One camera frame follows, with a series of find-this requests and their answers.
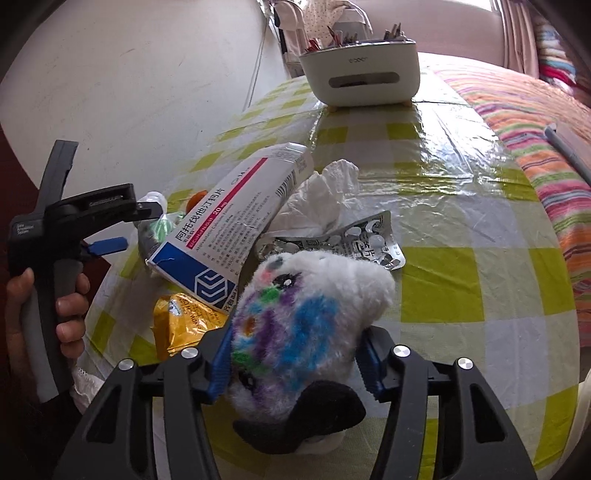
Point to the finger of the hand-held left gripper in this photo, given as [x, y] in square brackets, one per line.
[108, 245]
[147, 210]

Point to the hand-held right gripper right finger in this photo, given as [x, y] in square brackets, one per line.
[369, 369]

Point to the pale pink garment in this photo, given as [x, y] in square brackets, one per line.
[291, 37]

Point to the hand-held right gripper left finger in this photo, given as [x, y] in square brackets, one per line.
[221, 369]

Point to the silver blister pack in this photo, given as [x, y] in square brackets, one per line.
[364, 240]

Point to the white colourful plush toy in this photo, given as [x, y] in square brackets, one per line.
[314, 314]

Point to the bed with striped sheet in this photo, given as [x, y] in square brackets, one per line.
[545, 138]

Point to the white storage box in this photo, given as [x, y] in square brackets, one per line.
[360, 69]

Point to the bunch of sachets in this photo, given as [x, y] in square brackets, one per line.
[341, 39]

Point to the dotted white cloth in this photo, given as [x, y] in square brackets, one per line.
[323, 16]

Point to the yellow foil packet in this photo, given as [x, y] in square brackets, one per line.
[184, 327]

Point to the orange peel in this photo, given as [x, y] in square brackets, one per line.
[195, 201]

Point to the clear plastic bottle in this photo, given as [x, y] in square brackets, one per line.
[159, 230]

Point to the white tissue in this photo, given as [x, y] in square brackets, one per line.
[318, 194]

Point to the person's left hand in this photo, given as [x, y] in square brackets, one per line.
[71, 318]

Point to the stack of folded blankets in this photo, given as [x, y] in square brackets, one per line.
[558, 55]

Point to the pink curtain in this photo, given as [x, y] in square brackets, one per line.
[519, 32]

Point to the white remote on bed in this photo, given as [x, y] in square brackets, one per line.
[572, 147]

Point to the white and blue medicine box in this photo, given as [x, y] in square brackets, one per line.
[231, 221]

